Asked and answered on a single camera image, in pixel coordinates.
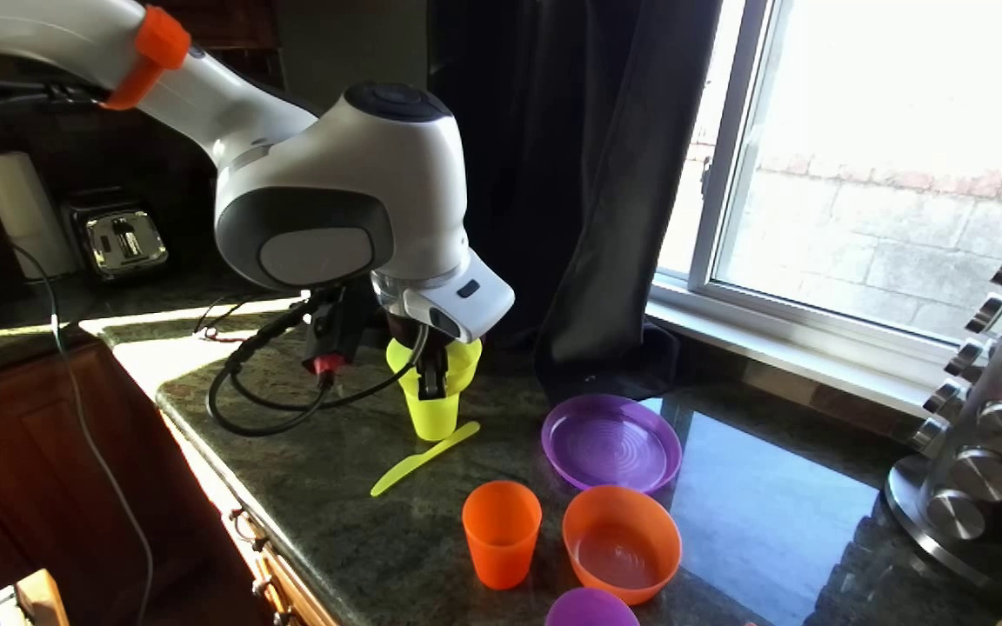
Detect yellow-green cup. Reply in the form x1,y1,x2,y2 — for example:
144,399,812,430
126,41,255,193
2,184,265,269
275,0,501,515
381,333,488,405

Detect white paper towel roll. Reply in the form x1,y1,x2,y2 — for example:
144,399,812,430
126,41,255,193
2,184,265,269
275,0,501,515
0,145,82,283

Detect thin white power cord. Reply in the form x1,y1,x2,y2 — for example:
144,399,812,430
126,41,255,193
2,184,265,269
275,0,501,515
6,237,161,626

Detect yellow plastic knife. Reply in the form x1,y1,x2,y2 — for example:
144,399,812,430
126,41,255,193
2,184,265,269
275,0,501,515
364,417,485,503

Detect chrome toaster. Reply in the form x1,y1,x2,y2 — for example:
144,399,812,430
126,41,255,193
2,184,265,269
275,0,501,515
64,197,174,285

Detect black curtain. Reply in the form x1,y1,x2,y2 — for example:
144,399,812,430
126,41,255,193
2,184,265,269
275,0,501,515
423,0,726,405

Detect metal spice jar rack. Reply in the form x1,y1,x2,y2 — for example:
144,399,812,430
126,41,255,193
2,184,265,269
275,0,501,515
881,237,1002,602

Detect purple plastic cup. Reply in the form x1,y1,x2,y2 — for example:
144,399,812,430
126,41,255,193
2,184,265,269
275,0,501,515
538,586,644,626

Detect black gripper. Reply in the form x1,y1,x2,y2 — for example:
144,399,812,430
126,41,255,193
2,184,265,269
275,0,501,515
368,293,478,405

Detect orange plastic bowl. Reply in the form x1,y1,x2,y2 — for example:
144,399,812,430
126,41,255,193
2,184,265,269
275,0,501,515
555,485,690,609

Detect orange plastic cup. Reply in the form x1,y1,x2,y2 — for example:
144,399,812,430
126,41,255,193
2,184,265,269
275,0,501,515
458,477,546,594

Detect white window frame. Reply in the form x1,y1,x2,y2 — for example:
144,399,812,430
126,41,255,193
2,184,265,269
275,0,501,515
644,0,1002,426

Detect purple plastic plate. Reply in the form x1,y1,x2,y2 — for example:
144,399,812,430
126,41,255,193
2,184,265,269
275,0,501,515
535,390,690,500

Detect orange arm cable clip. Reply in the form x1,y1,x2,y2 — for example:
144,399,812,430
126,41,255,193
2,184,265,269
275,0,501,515
98,4,195,115

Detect yellow plastic cup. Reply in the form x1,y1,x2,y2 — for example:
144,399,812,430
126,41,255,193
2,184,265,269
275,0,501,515
403,385,466,446

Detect brown wooden cabinet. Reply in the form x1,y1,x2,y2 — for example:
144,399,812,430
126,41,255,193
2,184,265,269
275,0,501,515
0,339,342,626

